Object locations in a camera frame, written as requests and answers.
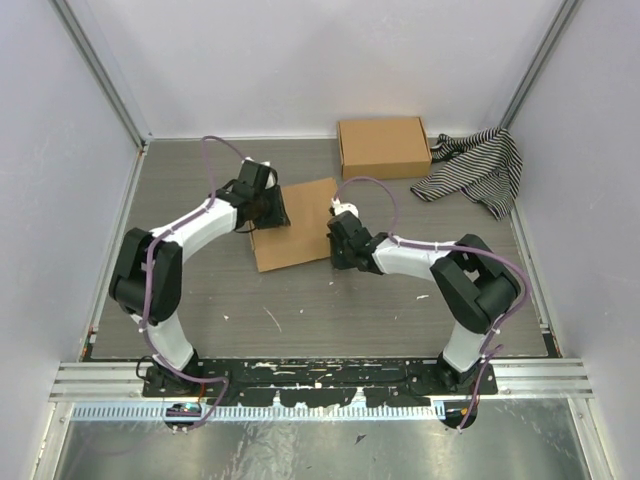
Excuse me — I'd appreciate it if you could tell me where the brown cardboard box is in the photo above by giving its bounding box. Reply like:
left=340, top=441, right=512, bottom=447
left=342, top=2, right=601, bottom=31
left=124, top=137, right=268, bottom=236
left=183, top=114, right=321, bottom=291
left=250, top=178, right=337, bottom=272
left=337, top=117, right=432, bottom=180

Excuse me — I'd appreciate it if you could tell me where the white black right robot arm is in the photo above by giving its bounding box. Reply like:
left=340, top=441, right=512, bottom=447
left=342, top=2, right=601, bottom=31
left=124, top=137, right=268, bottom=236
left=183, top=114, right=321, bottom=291
left=327, top=206, right=525, bottom=395

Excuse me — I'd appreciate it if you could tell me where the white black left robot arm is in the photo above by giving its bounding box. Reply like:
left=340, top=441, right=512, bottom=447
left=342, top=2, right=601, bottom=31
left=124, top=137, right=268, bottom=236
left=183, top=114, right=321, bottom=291
left=108, top=158, right=290, bottom=397

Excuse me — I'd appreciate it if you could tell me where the folded brown cardboard box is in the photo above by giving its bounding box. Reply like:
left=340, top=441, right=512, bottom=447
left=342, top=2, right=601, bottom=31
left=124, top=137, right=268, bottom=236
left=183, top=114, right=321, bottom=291
left=337, top=117, right=432, bottom=180

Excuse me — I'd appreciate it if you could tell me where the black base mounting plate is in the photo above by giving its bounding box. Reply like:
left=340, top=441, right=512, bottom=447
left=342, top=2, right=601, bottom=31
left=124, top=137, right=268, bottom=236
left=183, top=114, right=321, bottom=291
left=136, top=358, right=498, bottom=408

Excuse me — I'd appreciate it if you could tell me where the striped black white cloth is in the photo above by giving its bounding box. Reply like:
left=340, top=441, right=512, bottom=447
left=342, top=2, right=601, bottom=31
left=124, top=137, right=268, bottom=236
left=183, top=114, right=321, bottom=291
left=410, top=128, right=523, bottom=221

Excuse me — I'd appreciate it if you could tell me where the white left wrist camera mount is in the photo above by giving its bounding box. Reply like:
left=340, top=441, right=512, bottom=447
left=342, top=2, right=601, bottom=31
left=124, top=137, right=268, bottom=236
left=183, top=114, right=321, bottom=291
left=238, top=157, right=277, bottom=193

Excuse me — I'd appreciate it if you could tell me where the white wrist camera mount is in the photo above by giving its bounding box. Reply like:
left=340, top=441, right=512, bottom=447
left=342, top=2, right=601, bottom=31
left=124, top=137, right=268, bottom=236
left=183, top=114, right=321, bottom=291
left=329, top=198, right=359, bottom=218
left=238, top=157, right=277, bottom=193

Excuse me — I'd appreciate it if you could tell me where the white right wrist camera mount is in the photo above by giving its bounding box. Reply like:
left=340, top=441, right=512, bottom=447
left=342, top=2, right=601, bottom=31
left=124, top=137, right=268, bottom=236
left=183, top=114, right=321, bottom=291
left=329, top=198, right=359, bottom=218

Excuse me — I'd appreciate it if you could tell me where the aluminium front frame rail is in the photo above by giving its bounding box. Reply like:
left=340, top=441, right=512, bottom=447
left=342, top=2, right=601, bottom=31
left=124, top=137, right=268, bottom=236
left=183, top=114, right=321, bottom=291
left=50, top=358, right=593, bottom=407

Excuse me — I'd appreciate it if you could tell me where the left aluminium corner post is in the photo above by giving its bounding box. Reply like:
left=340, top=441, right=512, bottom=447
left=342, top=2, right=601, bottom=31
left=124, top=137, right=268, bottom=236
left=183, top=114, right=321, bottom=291
left=49, top=0, right=147, bottom=149

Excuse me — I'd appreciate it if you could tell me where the aluminium corner post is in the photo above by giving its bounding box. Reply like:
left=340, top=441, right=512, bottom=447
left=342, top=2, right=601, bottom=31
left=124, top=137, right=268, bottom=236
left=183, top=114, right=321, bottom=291
left=499, top=0, right=583, bottom=130
left=49, top=0, right=147, bottom=149

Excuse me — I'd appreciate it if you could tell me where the slotted grey cable duct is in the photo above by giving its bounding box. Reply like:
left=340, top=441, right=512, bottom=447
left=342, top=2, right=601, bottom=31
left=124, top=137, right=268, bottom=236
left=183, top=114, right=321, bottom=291
left=71, top=399, right=445, bottom=422

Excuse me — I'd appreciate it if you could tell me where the right aluminium corner post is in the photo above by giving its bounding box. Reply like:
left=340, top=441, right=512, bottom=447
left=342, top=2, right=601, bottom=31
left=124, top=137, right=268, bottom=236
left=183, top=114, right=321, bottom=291
left=499, top=0, right=583, bottom=130

